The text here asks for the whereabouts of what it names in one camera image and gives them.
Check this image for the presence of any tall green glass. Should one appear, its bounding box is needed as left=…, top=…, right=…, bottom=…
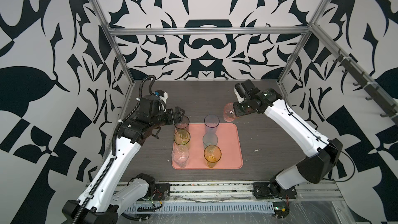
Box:
left=174, top=130, right=191, bottom=148

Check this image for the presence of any tall yellow glass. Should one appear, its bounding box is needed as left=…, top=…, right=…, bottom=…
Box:
left=204, top=145, right=222, bottom=168

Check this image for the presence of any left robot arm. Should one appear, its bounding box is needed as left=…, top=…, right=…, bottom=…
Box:
left=62, top=75, right=184, bottom=224

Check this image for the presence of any white cable duct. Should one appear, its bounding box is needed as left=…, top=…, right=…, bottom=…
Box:
left=125, top=202, right=275, bottom=214

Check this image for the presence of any tall dark grey glass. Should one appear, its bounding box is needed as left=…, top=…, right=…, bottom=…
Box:
left=174, top=116, right=190, bottom=131

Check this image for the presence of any tall blue glass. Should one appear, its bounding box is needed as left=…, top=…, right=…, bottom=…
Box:
left=204, top=114, right=220, bottom=134

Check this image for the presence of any black hook rail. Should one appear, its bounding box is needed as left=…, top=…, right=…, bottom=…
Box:
left=333, top=48, right=398, bottom=125

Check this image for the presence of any teal glass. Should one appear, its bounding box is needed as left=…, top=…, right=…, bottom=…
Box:
left=203, top=133, right=218, bottom=148

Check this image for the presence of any short pink glass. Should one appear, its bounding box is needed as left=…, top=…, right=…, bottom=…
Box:
left=223, top=103, right=237, bottom=122

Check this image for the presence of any tall clear glass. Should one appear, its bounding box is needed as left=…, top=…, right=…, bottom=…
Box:
left=172, top=146, right=189, bottom=168

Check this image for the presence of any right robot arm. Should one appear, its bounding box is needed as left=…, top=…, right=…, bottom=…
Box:
left=232, top=80, right=343, bottom=199

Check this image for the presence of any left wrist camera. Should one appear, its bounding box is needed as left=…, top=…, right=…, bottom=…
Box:
left=138, top=90, right=169, bottom=116

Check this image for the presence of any pink tray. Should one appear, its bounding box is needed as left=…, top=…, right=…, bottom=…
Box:
left=172, top=123, right=243, bottom=170

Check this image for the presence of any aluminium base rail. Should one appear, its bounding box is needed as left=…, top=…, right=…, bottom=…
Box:
left=132, top=181, right=344, bottom=204

